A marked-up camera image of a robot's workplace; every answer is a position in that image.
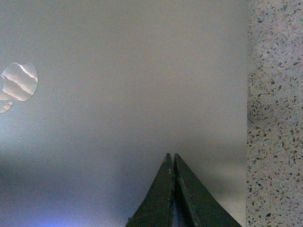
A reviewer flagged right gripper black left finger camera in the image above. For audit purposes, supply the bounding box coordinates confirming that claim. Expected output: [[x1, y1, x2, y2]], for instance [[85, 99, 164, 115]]
[[126, 153, 175, 227]]

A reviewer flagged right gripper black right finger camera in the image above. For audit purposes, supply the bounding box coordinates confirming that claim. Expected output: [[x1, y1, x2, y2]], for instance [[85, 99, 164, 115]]
[[174, 153, 240, 227]]

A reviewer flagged grey laptop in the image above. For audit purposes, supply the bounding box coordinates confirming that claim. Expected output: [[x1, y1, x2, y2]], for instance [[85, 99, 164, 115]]
[[0, 0, 248, 227]]

